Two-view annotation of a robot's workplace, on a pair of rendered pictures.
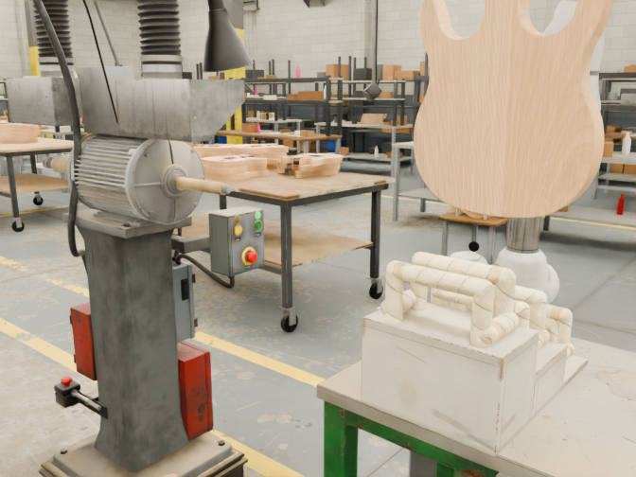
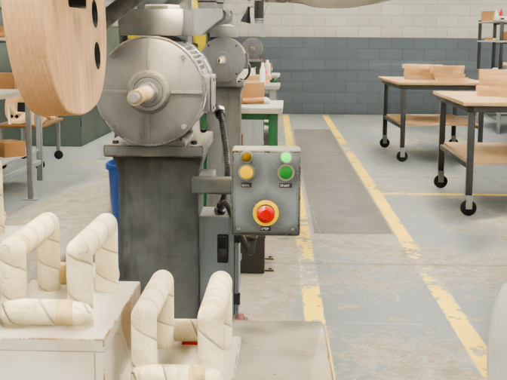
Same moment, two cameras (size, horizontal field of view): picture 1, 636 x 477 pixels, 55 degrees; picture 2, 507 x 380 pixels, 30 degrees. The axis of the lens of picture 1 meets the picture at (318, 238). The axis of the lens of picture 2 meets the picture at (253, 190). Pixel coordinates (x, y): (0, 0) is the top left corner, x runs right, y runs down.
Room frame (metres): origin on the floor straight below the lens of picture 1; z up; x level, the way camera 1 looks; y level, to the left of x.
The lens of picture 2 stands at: (0.57, -1.43, 1.37)
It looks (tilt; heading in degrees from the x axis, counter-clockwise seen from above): 9 degrees down; 51
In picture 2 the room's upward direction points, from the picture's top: straight up
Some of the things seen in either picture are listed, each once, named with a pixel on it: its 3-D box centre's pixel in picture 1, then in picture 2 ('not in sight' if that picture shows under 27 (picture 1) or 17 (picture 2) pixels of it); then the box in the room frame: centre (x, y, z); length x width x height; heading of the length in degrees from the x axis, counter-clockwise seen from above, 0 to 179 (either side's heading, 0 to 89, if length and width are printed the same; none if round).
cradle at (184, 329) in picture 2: not in sight; (192, 330); (1.31, -0.36, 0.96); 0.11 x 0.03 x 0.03; 140
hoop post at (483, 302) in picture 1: (482, 317); not in sight; (0.92, -0.26, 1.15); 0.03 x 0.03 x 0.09
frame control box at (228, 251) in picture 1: (218, 247); (255, 197); (1.99, 0.34, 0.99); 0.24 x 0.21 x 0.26; 50
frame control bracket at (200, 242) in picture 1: (203, 241); (231, 185); (1.94, 0.37, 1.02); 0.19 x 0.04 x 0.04; 140
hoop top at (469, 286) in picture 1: (436, 278); not in sight; (0.98, -0.20, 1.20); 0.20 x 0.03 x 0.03; 49
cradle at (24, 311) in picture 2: (532, 343); (44, 311); (1.07, -0.40, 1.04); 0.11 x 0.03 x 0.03; 140
